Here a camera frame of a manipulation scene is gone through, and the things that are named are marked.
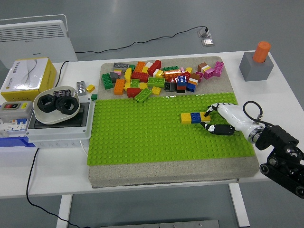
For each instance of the dark green flat brick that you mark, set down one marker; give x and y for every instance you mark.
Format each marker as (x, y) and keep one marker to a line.
(171, 68)

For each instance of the black toy brick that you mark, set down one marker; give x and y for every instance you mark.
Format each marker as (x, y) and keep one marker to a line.
(169, 87)

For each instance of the small lime toy brick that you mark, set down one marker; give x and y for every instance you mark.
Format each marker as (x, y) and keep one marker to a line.
(135, 83)

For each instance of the small magenta toy brick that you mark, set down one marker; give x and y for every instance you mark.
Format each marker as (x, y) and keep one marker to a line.
(200, 76)

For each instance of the grey block holder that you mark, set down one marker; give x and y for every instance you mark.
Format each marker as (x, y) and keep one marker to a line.
(255, 70)

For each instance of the closed floor socket plate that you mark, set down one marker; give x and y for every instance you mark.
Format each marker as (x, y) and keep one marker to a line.
(207, 42)

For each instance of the grey-brown mat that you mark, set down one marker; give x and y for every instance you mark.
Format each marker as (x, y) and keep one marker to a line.
(166, 173)

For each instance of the shiny orange toy brick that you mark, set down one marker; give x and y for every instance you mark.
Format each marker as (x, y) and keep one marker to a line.
(171, 75)

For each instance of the pink yellow toy brick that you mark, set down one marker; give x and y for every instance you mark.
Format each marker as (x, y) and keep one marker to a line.
(118, 72)

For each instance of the long red toy brick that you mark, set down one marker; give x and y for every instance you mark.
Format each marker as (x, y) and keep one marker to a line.
(140, 76)

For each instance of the white blue circuit breaker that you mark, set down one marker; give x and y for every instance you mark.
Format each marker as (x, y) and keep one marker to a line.
(13, 127)

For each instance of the black hex nut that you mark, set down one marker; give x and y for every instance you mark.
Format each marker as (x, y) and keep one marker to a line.
(47, 104)
(67, 105)

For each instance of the grey flat toy brick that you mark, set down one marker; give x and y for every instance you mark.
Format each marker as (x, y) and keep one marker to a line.
(120, 66)

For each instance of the green studded baseplate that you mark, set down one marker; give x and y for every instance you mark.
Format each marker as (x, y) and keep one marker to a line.
(147, 135)

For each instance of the orange cylinder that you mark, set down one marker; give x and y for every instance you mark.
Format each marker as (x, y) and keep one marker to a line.
(261, 51)

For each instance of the yellow white toy brick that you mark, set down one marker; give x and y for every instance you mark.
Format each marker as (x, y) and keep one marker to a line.
(158, 73)

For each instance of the small green toy brick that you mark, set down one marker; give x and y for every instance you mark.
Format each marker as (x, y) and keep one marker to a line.
(94, 97)

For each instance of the blue orange black brick stack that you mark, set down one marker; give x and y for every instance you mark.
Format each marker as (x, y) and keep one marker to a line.
(181, 84)

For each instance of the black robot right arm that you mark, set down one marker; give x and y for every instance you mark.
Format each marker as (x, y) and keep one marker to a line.
(278, 142)

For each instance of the open floor socket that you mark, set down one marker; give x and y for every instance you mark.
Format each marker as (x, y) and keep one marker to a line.
(204, 32)

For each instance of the brown white toy brick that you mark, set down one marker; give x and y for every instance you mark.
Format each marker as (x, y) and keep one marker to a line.
(202, 67)

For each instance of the grey push-button switch box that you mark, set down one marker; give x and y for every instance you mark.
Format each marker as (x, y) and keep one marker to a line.
(15, 111)

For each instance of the blue toy brick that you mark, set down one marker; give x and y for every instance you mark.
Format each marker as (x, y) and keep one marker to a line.
(196, 117)

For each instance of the white table leg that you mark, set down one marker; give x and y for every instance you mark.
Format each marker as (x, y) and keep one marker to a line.
(64, 211)
(240, 206)

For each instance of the blue plastic box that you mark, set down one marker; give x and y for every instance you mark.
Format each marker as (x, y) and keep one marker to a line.
(12, 142)

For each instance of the small black terminal block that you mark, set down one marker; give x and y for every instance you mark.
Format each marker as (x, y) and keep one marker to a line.
(62, 93)

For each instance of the long lime toy brick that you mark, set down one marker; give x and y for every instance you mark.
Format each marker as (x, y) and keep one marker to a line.
(156, 82)
(143, 95)

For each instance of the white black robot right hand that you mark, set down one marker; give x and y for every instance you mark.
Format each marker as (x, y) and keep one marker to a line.
(235, 116)

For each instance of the white electrical enclosure box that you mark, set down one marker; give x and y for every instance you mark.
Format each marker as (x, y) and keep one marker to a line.
(59, 134)

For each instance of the white bowl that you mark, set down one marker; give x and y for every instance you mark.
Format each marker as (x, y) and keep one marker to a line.
(41, 116)

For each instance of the yellow white carton box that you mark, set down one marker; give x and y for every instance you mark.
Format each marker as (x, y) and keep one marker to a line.
(26, 76)

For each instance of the small yellow toy brick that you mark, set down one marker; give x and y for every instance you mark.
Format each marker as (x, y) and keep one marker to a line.
(90, 88)

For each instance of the brown white blue brick stack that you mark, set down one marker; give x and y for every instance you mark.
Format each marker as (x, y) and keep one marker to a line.
(192, 82)

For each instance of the white panel heater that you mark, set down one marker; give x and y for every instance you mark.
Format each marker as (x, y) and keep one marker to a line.
(35, 40)

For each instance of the small grey toy brick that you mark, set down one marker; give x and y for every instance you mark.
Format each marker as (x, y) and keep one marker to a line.
(114, 76)

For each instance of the dark green toy brick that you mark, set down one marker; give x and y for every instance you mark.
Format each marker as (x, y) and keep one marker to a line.
(107, 81)

